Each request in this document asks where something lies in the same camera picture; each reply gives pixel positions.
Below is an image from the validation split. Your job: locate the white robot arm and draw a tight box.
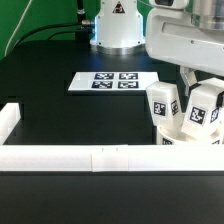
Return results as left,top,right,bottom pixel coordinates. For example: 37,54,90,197
90,0,224,91

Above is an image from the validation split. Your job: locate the white marker base plate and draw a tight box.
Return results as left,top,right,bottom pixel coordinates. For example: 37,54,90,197
68,71,158,91

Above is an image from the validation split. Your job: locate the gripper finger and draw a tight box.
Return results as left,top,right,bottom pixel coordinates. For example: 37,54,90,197
216,90,224,108

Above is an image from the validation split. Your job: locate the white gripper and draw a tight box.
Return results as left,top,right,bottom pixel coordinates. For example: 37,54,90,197
146,8,224,94

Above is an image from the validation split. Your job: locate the white cable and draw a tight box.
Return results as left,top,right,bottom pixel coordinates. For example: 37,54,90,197
3,0,34,58

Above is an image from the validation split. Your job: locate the white left fence wall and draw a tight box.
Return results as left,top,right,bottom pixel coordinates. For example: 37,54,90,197
0,103,21,145

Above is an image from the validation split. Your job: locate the white fence wall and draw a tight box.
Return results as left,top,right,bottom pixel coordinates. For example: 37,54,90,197
0,145,224,172
0,103,21,145

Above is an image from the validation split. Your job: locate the black cable bundle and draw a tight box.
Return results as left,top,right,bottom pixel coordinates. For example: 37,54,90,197
13,0,98,48

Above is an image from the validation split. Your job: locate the white front fence wall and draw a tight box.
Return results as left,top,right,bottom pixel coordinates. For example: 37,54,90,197
0,145,224,172

